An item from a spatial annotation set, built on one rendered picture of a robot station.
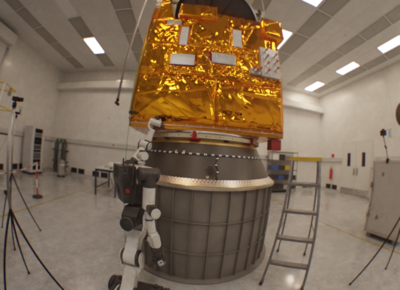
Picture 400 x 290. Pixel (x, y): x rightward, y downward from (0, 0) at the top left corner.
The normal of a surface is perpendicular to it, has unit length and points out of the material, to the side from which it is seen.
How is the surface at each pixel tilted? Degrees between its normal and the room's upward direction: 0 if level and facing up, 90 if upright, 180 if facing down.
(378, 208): 90
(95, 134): 90
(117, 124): 90
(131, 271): 55
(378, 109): 90
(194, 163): 62
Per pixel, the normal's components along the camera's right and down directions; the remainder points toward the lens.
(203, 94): 0.17, -0.13
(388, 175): -0.99, -0.08
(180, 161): -0.18, -0.56
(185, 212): -0.15, -0.11
